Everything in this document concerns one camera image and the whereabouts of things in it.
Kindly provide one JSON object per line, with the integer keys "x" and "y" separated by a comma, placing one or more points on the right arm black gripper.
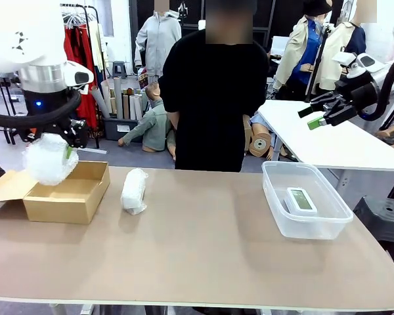
{"x": 361, "y": 93}

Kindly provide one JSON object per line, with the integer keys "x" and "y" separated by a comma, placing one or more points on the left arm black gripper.
{"x": 54, "y": 128}

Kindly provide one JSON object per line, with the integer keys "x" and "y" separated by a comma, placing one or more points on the bubble clock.
{"x": 49, "y": 160}
{"x": 133, "y": 193}

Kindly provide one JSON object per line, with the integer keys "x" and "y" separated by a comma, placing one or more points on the white unwrapped digital clock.
{"x": 301, "y": 199}

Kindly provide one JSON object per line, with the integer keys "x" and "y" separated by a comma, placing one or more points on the person's right forearm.
{"x": 173, "y": 119}

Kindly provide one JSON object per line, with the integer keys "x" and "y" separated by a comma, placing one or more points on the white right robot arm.
{"x": 369, "y": 62}

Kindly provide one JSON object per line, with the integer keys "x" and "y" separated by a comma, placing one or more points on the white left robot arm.
{"x": 19, "y": 33}

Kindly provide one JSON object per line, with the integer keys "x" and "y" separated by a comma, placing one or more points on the white table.
{"x": 315, "y": 144}

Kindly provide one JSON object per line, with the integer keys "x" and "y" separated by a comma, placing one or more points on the black clothes rack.
{"x": 92, "y": 150}

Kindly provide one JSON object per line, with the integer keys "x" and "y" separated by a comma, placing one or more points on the mannequin beige coat black hat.
{"x": 292, "y": 55}

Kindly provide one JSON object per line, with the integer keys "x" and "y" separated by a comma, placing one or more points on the brown cardboard box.
{"x": 65, "y": 206}

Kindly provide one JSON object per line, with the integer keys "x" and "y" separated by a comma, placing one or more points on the mannequin in blue striped shirt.
{"x": 262, "y": 121}

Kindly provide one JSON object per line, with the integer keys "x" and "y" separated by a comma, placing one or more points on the mannequin cream jacket navy shirt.
{"x": 335, "y": 39}

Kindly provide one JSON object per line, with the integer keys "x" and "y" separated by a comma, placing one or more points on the grey storage bin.
{"x": 118, "y": 129}

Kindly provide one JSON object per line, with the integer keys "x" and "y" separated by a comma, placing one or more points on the cream cardboard tube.
{"x": 106, "y": 95}

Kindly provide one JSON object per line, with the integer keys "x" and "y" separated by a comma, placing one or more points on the black tripod stand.
{"x": 326, "y": 30}

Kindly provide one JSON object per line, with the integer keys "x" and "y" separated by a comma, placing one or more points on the white monitor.
{"x": 280, "y": 46}

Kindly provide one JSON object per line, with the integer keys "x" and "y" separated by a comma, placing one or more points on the tall grey cardboard tube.
{"x": 118, "y": 98}

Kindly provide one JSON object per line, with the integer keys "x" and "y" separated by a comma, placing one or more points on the red hanging dress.
{"x": 80, "y": 65}

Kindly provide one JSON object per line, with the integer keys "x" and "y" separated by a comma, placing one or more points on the brown cardboard tube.
{"x": 125, "y": 106}

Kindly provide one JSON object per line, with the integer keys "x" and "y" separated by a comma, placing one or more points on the white cardboard tube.
{"x": 132, "y": 108}
{"x": 138, "y": 108}

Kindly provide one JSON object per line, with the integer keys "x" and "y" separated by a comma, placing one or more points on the grey step stool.
{"x": 119, "y": 65}

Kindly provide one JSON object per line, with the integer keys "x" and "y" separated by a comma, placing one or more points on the cream hanging garment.
{"x": 98, "y": 49}

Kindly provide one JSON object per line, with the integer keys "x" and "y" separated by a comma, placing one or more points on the seated mannequin green shirt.
{"x": 154, "y": 124}

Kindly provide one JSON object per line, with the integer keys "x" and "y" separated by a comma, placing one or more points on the colourful printed box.
{"x": 142, "y": 80}

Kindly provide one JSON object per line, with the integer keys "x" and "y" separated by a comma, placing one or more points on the person in black shirt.
{"x": 213, "y": 98}

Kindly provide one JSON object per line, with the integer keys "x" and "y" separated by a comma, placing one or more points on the clear plastic container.
{"x": 308, "y": 229}

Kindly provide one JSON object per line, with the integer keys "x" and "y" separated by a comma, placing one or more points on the black plastic stool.
{"x": 381, "y": 223}

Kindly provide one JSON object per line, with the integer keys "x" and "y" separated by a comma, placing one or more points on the mannequin in grey hoodie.
{"x": 157, "y": 39}

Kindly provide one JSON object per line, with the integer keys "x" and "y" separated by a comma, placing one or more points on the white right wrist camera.
{"x": 344, "y": 59}

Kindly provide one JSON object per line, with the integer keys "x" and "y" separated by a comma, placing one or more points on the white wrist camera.
{"x": 344, "y": 59}
{"x": 82, "y": 88}

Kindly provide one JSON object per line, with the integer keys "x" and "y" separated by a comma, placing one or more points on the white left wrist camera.
{"x": 82, "y": 88}

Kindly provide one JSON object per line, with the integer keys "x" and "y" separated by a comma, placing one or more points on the white table frame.
{"x": 85, "y": 310}

